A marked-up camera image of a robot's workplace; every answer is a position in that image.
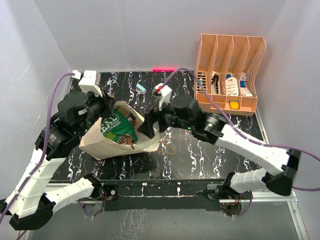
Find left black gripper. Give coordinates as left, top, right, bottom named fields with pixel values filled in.
left=77, top=86, right=118, bottom=136

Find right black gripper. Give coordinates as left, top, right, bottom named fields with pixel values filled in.
left=137, top=96, right=192, bottom=139

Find green chips bag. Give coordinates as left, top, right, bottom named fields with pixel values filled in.
left=100, top=109, right=138, bottom=149

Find brown paper bag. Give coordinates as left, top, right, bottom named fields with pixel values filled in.
left=79, top=101, right=176, bottom=160

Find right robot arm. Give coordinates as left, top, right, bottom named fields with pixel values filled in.
left=137, top=95, right=301, bottom=199

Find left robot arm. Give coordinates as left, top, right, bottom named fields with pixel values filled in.
left=0, top=91, right=116, bottom=231

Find red brown snack box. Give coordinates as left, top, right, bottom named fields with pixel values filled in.
left=125, top=112, right=136, bottom=126

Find light blue stapler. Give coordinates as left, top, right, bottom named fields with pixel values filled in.
left=135, top=83, right=147, bottom=95

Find pink tape strip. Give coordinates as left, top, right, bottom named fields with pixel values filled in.
left=152, top=67, right=176, bottom=72

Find yellow sticky notes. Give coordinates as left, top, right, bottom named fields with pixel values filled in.
left=229, top=101, right=240, bottom=110

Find white labelled bottle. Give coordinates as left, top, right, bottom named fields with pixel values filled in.
left=225, top=77, right=239, bottom=96

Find orange desk organizer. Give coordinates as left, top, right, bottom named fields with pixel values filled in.
left=194, top=33, right=266, bottom=116

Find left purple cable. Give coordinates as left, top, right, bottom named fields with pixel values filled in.
left=0, top=72, right=76, bottom=240

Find purple cable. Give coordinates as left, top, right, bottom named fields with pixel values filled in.
left=0, top=72, right=76, bottom=240
left=162, top=67, right=320, bottom=192

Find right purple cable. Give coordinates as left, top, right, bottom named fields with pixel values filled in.
left=162, top=67, right=320, bottom=192

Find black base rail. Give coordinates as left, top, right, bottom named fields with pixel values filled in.
left=102, top=179, right=240, bottom=212

